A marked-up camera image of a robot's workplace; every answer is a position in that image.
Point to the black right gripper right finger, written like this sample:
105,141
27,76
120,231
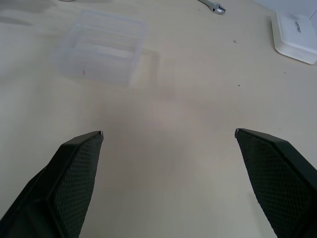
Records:
280,183

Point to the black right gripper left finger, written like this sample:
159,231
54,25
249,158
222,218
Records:
67,188

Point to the white rectangular box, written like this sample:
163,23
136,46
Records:
295,34

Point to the silver metal wrench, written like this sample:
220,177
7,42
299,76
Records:
214,6

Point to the clear plastic container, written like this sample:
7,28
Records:
100,48

